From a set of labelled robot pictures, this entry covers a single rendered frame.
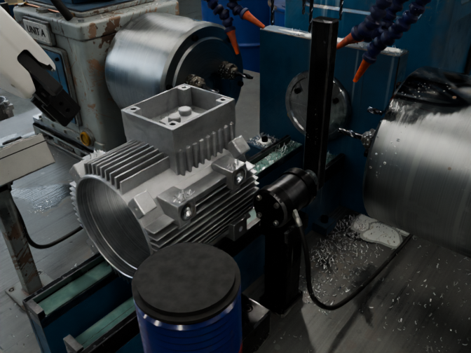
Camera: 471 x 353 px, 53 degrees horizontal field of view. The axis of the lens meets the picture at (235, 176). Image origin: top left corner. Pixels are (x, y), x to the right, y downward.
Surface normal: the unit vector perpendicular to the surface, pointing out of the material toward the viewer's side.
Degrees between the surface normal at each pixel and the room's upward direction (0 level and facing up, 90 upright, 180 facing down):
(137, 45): 47
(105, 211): 73
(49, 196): 0
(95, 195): 95
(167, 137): 90
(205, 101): 90
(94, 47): 90
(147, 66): 62
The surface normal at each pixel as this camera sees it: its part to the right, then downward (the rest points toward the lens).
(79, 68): -0.65, 0.41
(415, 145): -0.56, -0.09
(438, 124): -0.46, -0.33
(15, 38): 0.77, 0.24
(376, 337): -0.03, -0.84
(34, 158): 0.68, -0.06
